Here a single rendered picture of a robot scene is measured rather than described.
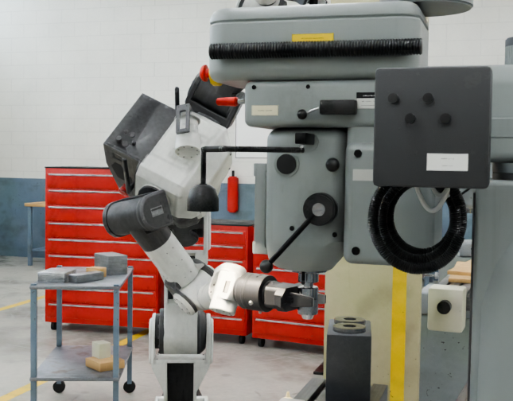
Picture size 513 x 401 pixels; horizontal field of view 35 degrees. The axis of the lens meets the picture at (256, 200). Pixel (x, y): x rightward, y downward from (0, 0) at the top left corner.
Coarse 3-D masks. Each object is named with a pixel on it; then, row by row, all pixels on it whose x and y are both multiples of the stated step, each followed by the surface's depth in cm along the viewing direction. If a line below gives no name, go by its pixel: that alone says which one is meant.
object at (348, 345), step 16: (336, 320) 233; (352, 320) 233; (336, 336) 219; (352, 336) 219; (368, 336) 219; (336, 352) 220; (352, 352) 219; (368, 352) 219; (336, 368) 220; (352, 368) 219; (368, 368) 219; (336, 384) 220; (352, 384) 220; (368, 384) 219; (336, 400) 220; (352, 400) 220; (368, 400) 219
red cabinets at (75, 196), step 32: (64, 192) 714; (96, 192) 707; (64, 224) 715; (96, 224) 709; (224, 224) 680; (64, 256) 716; (128, 256) 706; (224, 256) 681; (256, 256) 668; (160, 288) 708; (320, 288) 647; (64, 320) 721; (96, 320) 715; (224, 320) 684; (256, 320) 669; (288, 320) 660; (320, 320) 647
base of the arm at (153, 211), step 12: (156, 192) 214; (108, 204) 218; (144, 204) 209; (156, 204) 212; (168, 204) 216; (144, 216) 208; (156, 216) 212; (168, 216) 215; (108, 228) 216; (156, 228) 211
